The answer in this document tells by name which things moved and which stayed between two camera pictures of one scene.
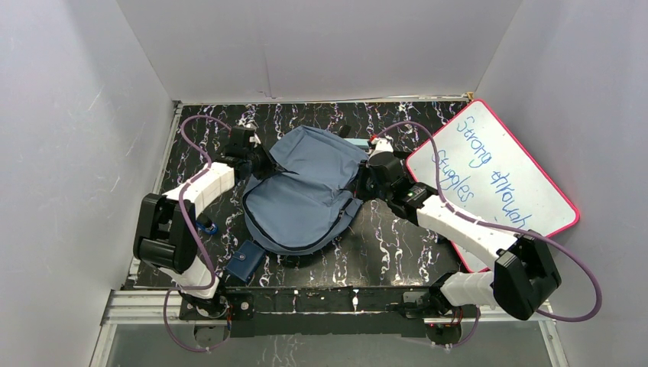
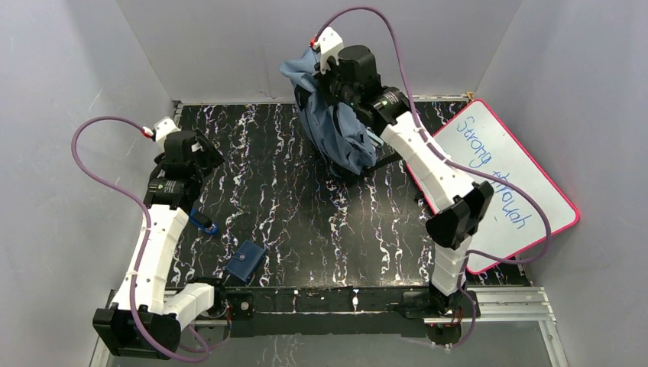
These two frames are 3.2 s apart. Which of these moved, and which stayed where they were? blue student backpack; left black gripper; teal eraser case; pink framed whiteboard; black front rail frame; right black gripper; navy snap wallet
Moved: right black gripper; blue student backpack; left black gripper; teal eraser case
Stayed: black front rail frame; pink framed whiteboard; navy snap wallet
